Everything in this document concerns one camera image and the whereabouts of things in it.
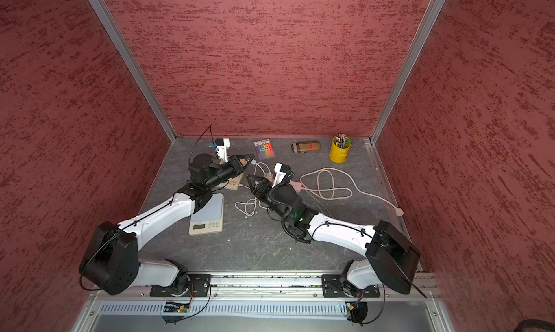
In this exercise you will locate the aluminium corner post left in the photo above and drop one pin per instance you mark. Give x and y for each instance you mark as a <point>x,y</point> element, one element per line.
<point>109,24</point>

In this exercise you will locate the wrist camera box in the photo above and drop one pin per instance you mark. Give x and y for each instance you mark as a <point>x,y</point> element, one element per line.
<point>221,147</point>
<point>281,172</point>

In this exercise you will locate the yellow pen holder cup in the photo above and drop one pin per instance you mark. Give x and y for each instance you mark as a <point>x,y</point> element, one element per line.
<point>340,148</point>

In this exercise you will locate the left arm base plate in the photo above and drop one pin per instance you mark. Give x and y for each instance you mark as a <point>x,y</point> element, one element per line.
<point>185,286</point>

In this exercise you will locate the blue top electronic scale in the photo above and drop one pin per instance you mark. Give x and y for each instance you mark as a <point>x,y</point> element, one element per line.
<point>209,219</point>

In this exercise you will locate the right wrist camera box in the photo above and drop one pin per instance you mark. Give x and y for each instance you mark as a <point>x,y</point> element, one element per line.
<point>281,172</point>

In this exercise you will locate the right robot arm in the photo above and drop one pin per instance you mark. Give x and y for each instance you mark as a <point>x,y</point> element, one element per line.
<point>391,260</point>

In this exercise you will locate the pink power strip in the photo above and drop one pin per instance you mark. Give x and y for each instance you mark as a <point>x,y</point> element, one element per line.
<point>297,186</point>

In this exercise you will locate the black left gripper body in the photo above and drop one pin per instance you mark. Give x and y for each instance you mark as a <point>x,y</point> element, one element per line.
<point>235,166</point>

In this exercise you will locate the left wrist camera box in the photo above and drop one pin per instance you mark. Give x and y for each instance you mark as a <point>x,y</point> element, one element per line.
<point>221,147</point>

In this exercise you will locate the aluminium corner post right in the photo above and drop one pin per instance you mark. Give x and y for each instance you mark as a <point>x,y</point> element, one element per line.
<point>423,31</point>

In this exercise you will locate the aluminium corner post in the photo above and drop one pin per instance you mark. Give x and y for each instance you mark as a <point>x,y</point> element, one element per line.
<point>109,24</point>
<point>423,31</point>

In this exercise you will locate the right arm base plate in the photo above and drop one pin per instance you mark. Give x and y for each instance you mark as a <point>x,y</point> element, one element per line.
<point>337,286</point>

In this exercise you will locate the rainbow marker pack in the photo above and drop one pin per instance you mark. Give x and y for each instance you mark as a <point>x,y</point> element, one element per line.
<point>264,149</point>

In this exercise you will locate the plaid pencil case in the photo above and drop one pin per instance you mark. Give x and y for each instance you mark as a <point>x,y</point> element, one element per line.
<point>305,147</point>

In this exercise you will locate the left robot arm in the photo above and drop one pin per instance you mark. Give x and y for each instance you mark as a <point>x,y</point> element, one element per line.
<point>112,261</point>

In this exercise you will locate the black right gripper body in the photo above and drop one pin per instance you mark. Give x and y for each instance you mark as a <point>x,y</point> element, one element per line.
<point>265,191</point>

